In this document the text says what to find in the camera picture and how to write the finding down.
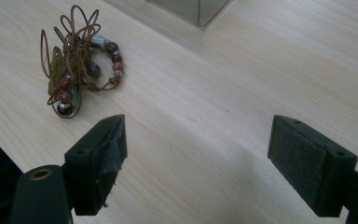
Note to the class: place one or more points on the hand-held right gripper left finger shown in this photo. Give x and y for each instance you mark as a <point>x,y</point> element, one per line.
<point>93,168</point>

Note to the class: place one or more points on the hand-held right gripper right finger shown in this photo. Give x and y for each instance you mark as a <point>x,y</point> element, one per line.
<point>307,161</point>

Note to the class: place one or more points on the grey metal box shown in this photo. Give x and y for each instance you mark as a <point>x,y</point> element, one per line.
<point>189,9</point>

